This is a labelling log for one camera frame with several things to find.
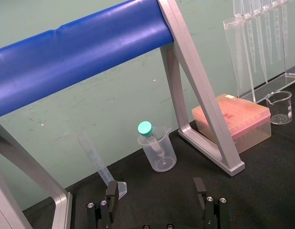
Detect black table cloth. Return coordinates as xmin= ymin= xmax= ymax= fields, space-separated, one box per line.
xmin=22 ymin=81 xmax=295 ymax=229

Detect pink pipette tip box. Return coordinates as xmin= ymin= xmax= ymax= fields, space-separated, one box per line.
xmin=191 ymin=93 xmax=272 ymax=154

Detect centrifuge tube with teal cap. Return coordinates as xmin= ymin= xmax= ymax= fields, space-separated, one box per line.
xmin=137 ymin=121 xmax=166 ymax=158

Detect clear plastic transfer pipette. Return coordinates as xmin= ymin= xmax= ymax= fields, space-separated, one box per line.
xmin=280 ymin=0 xmax=289 ymax=57
xmin=250 ymin=0 xmax=268 ymax=83
xmin=260 ymin=0 xmax=274 ymax=64
xmin=233 ymin=0 xmax=244 ymax=89
xmin=242 ymin=0 xmax=257 ymax=73

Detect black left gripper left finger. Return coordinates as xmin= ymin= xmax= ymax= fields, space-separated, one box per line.
xmin=86 ymin=180 xmax=120 ymax=229

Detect small glass beaker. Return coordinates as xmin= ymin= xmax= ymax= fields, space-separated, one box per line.
xmin=265 ymin=91 xmax=293 ymax=125

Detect clear acrylic pipette stand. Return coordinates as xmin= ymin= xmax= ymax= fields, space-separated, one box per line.
xmin=223 ymin=14 xmax=295 ymax=104

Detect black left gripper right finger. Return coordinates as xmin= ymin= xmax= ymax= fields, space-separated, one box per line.
xmin=193 ymin=177 xmax=231 ymax=229

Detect clear plastic beaker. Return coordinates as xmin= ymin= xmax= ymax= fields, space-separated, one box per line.
xmin=137 ymin=126 xmax=178 ymax=173

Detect clear plastic graduated cylinder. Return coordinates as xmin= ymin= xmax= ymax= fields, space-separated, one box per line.
xmin=77 ymin=133 xmax=128 ymax=200

